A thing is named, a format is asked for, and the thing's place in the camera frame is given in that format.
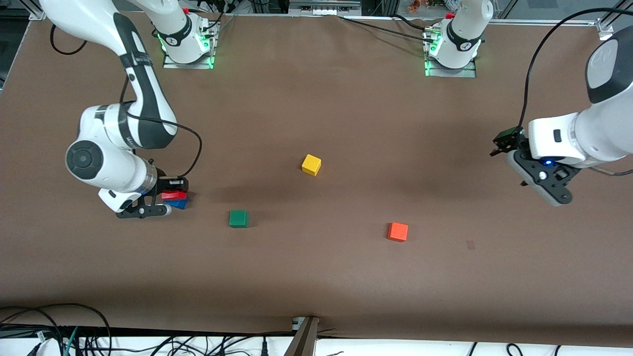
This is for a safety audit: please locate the yellow wooden block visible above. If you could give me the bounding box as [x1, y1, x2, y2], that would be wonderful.
[301, 154, 322, 177]

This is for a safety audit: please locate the grey power strip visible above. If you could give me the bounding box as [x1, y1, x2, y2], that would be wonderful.
[289, 0, 362, 16]

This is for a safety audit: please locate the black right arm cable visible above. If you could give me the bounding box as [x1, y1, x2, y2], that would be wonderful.
[49, 22, 203, 179]

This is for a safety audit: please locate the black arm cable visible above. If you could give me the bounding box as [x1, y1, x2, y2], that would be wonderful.
[516, 7, 633, 130]
[49, 22, 203, 179]

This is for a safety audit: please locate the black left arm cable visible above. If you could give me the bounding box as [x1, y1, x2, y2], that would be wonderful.
[516, 7, 633, 130]

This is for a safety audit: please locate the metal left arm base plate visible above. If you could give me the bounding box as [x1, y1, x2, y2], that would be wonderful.
[424, 27, 478, 78]

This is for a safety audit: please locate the black looping floor cable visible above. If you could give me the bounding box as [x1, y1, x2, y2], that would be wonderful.
[0, 303, 112, 356]

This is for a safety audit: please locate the aluminium table frame rail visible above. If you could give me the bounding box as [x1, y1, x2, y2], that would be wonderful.
[485, 18, 600, 27]

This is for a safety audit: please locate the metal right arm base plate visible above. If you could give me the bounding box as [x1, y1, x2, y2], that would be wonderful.
[163, 20, 216, 70]

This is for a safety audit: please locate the black table edge rail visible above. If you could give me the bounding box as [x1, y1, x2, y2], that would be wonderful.
[0, 323, 297, 340]

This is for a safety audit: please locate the green floor cable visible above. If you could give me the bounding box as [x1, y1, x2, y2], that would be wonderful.
[62, 326, 80, 356]

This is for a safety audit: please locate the short black base cable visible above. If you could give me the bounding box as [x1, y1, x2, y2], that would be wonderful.
[392, 14, 429, 32]

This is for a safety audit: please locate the long black base cable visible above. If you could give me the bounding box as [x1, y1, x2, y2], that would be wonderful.
[339, 16, 436, 43]

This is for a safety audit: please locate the black right base cable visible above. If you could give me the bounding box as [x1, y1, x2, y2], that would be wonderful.
[200, 0, 239, 36]

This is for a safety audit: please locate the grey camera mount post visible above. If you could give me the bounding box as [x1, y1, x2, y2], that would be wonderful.
[284, 316, 320, 356]

